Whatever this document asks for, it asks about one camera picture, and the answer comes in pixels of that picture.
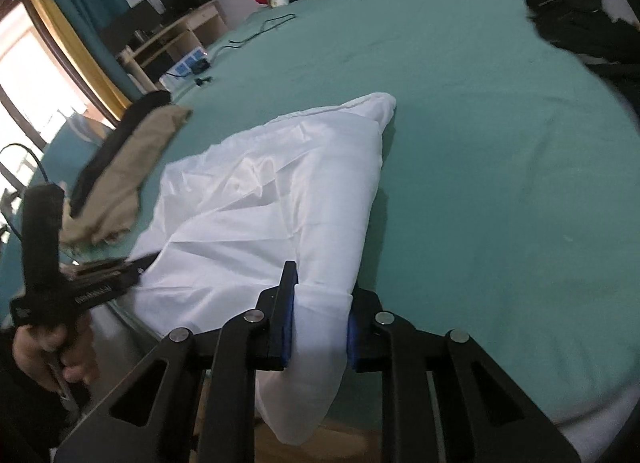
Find black monitor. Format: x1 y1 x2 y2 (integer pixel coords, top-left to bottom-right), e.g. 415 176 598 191
102 0 161 44

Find bright window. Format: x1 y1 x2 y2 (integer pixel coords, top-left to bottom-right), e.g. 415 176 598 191
0 0 116 184

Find blue white power strip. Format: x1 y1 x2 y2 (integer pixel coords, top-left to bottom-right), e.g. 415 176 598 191
170 46 211 78

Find beige pants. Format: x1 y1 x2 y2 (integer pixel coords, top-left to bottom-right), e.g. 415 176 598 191
60 106 193 246

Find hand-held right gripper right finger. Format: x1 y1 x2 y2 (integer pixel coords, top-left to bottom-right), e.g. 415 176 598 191
347 288 581 463

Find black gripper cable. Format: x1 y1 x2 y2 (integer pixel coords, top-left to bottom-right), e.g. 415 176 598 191
0 143 53 244

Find white garment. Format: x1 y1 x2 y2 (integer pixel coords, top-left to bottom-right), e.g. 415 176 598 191
127 92 397 446

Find person's left hand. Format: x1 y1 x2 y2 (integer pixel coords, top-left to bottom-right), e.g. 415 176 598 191
12 315 99 394

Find black cloth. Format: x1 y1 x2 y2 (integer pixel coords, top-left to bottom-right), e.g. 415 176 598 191
70 90 173 216

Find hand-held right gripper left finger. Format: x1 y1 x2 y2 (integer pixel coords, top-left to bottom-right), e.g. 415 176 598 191
52 260 301 463

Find teal cloth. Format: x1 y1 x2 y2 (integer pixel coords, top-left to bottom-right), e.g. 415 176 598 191
42 113 116 154

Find yellow curtain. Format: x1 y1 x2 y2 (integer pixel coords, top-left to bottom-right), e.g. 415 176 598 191
25 0 133 121

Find light wooden desk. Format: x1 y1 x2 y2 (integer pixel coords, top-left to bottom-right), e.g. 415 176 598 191
120 0 228 91

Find black clothing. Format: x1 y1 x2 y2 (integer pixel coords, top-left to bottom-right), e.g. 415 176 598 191
524 0 640 66

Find bed with green sheet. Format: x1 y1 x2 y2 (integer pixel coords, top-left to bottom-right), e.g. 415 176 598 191
0 0 640 454

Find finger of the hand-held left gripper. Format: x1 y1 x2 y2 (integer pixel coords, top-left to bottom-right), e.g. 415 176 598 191
75 252 162 280

